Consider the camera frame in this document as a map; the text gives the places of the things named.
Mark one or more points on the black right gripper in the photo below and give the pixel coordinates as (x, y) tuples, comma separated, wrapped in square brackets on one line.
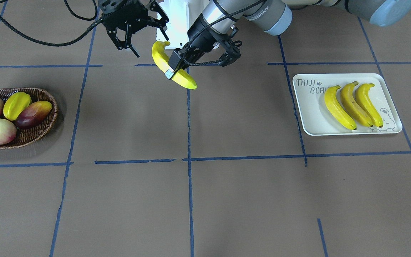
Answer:
[(124, 33)]

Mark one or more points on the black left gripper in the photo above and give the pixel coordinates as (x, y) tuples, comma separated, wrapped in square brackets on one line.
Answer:
[(201, 34)]

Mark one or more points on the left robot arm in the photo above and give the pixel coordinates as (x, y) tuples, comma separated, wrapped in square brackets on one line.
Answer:
[(275, 16)]

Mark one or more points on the brown wicker basket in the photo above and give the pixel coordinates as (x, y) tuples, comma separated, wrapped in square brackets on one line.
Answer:
[(29, 136)]

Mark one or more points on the white bear tray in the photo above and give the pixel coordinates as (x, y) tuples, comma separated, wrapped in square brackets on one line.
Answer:
[(318, 121)]

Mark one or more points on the red yellow mango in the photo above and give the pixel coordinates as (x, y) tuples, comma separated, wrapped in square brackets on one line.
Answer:
[(33, 115)]

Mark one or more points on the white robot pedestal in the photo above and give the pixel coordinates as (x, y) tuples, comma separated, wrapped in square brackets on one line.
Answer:
[(181, 14)]

